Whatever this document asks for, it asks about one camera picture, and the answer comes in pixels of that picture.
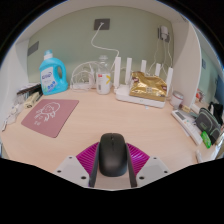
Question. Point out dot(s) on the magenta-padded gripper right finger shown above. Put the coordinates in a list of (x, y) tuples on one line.
[(151, 168)]

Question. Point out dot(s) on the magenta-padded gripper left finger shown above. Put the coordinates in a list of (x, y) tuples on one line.
[(71, 168)]

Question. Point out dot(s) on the black computer mouse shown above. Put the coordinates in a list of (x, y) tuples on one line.
[(113, 154)]

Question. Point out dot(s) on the pink printed mouse pad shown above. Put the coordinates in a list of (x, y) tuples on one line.
[(50, 116)]

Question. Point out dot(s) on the white marker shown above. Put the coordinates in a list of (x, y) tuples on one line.
[(199, 156)]

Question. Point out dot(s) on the white remote control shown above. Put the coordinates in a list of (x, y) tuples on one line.
[(186, 125)]

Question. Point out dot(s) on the small green pack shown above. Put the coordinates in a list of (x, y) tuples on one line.
[(206, 140)]

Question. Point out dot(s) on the black zip pouch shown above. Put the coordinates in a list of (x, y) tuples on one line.
[(207, 125)]

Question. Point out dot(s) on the white round jar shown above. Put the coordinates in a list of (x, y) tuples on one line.
[(176, 99)]

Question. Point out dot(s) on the white router with antennas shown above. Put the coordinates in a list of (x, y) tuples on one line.
[(125, 95)]

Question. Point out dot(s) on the beige small carton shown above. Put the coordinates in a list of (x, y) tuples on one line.
[(31, 100)]

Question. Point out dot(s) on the clear plastic bag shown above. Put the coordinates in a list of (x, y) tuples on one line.
[(11, 115)]

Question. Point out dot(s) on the gold foil bag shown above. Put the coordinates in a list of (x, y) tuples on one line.
[(148, 87)]

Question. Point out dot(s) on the black bag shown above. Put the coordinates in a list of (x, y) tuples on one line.
[(217, 111)]

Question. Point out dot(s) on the stack of books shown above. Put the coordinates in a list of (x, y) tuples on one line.
[(29, 90)]

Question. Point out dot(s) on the blue detergent bottle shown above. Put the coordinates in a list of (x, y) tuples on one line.
[(50, 78)]

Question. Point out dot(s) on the dark monitor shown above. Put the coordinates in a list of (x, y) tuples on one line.
[(220, 90)]

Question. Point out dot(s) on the grey wall plate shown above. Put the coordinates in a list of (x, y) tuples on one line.
[(33, 48)]

